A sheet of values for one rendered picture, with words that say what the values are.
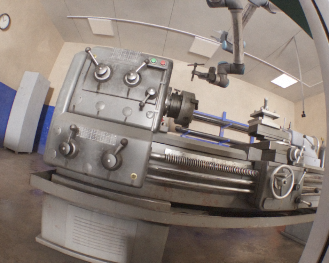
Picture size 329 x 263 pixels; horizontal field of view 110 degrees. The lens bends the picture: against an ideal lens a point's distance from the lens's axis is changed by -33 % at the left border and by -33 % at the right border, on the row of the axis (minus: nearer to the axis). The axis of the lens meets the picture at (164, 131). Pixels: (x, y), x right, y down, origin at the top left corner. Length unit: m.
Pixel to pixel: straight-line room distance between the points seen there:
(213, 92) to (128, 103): 4.05
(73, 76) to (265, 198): 1.34
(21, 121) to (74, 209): 3.32
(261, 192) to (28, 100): 4.17
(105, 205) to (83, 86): 0.66
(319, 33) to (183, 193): 0.95
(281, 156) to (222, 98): 3.96
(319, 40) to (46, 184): 1.06
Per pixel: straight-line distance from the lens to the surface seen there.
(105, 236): 1.02
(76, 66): 1.15
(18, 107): 4.29
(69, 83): 1.11
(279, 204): 1.16
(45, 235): 1.21
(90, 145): 0.83
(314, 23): 0.34
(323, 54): 0.29
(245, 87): 5.49
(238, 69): 1.45
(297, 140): 1.77
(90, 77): 1.05
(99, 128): 0.83
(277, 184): 1.06
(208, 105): 4.68
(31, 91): 4.19
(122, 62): 1.07
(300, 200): 1.27
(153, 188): 0.98
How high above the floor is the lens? 0.72
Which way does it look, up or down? 8 degrees up
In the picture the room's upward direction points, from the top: 12 degrees clockwise
